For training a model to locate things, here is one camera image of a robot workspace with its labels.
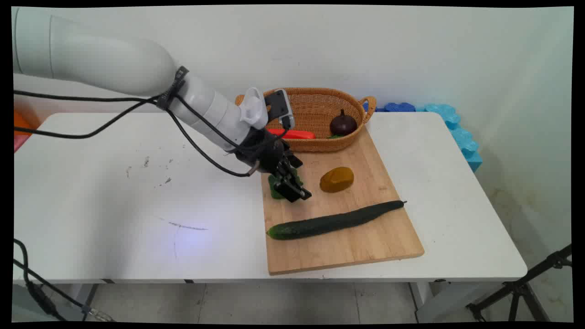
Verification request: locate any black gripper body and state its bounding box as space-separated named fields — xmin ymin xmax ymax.
xmin=235 ymin=130 xmax=293 ymax=174

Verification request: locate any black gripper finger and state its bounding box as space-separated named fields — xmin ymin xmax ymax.
xmin=283 ymin=153 xmax=313 ymax=200
xmin=274 ymin=170 xmax=301 ymax=203

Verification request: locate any long dark green cucumber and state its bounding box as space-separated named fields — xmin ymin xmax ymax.
xmin=266 ymin=200 xmax=408 ymax=241

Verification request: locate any green bell pepper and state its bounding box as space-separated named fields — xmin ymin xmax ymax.
xmin=268 ymin=168 xmax=305 ymax=200

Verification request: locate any brown potato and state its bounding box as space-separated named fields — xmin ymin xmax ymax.
xmin=319 ymin=166 xmax=355 ymax=194

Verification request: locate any red chili pepper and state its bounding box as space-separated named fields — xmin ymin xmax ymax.
xmin=267 ymin=128 xmax=316 ymax=140

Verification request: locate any woven wicker basket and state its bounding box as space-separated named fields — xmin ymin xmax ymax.
xmin=235 ymin=87 xmax=377 ymax=153

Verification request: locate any bamboo cutting board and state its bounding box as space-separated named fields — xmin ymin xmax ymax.
xmin=258 ymin=126 xmax=425 ymax=276

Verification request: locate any dark purple onion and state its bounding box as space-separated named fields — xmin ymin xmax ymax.
xmin=330 ymin=109 xmax=358 ymax=137

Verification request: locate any dark blue foam mat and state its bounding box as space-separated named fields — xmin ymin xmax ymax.
xmin=363 ymin=102 xmax=417 ymax=113

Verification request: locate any light blue foam mat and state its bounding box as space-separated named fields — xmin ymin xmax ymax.
xmin=415 ymin=103 xmax=484 ymax=173

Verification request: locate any white table leg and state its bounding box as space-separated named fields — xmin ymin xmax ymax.
xmin=68 ymin=283 xmax=99 ymax=317
xmin=409 ymin=281 xmax=505 ymax=324

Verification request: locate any black tripod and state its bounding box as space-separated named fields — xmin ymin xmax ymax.
xmin=466 ymin=244 xmax=573 ymax=323

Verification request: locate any orange object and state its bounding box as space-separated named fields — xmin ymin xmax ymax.
xmin=13 ymin=110 xmax=35 ymax=138

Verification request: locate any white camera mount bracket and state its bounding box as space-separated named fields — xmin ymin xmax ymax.
xmin=238 ymin=87 xmax=269 ymax=130

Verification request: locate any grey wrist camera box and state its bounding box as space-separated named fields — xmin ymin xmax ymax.
xmin=264 ymin=89 xmax=296 ymax=131

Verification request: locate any black velcro cable strap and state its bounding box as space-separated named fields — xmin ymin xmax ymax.
xmin=156 ymin=66 xmax=190 ymax=111

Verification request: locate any black cable with metal connector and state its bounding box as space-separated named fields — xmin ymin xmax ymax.
xmin=13 ymin=90 xmax=288 ymax=322

